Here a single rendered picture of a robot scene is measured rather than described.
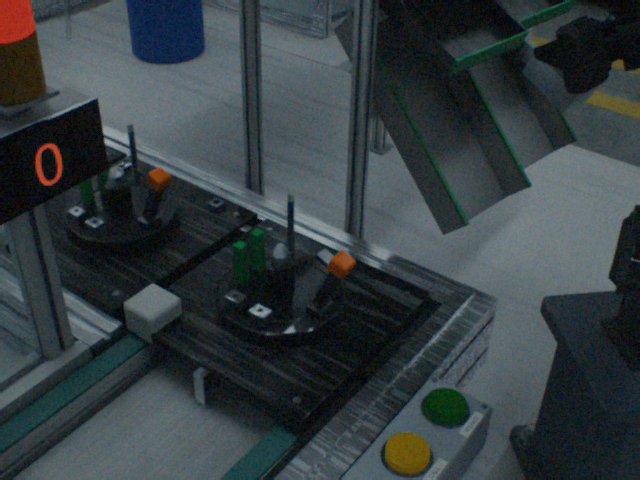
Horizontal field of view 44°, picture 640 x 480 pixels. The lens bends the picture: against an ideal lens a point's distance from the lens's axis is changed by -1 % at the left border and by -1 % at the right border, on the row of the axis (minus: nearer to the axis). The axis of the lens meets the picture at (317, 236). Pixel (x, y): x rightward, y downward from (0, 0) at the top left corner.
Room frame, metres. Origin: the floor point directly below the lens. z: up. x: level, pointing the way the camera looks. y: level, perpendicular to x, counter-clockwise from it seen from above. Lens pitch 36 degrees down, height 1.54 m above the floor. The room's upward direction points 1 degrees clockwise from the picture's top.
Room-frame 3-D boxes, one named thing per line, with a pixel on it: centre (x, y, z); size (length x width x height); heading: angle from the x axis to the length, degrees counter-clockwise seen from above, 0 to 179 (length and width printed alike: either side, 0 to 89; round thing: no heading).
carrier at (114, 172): (0.81, 0.24, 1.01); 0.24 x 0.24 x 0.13; 54
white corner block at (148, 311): (0.64, 0.17, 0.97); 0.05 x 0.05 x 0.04; 54
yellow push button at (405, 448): (0.47, -0.09, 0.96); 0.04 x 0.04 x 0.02
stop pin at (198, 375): (0.56, 0.11, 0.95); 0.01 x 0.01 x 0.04; 54
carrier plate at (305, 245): (0.66, 0.04, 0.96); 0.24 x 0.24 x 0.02; 54
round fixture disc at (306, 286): (0.66, 0.04, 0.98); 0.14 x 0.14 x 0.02
